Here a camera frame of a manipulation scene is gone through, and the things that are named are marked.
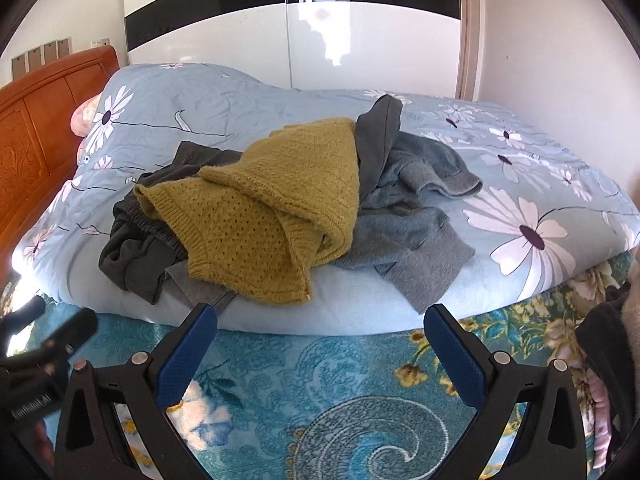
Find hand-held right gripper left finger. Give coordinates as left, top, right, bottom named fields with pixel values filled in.
left=54, top=302, right=219, bottom=480

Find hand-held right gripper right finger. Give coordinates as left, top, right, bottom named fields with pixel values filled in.
left=423, top=303, right=587, bottom=480

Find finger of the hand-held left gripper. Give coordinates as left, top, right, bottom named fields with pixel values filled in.
left=0, top=295, right=47, bottom=335
left=42, top=307, right=99, bottom=358

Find mustard yellow knit sweater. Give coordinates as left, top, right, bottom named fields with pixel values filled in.
left=134, top=117, right=362, bottom=306

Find dark grey pants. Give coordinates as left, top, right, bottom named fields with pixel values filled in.
left=98, top=141, right=246, bottom=306

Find teal floral blanket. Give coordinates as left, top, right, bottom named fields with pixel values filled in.
left=0, top=252, right=640, bottom=480

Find grey-blue fleece garment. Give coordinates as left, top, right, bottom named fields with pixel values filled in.
left=330, top=132, right=483, bottom=313

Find black folded garment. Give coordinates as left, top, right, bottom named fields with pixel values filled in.
left=575, top=282, right=640, bottom=413

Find pink folded garment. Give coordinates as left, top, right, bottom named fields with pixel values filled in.
left=584, top=367, right=628, bottom=461

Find orange wooden headboard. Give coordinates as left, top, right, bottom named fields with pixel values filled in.
left=0, top=45, right=121, bottom=261

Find beige folded garment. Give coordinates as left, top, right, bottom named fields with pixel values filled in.
left=626, top=255, right=640, bottom=313

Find pink pillow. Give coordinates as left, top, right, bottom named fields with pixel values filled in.
left=70, top=95, right=104, bottom=137

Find dark grey garment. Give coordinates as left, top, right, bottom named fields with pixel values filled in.
left=354, top=94, right=405, bottom=202

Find light blue floral quilt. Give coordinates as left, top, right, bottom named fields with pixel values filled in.
left=15, top=62, right=640, bottom=336

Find white wardrobe with black stripe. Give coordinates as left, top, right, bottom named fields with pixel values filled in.
left=124, top=0, right=462, bottom=106

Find white door frame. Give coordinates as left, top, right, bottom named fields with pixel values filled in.
left=456, top=0, right=482, bottom=102

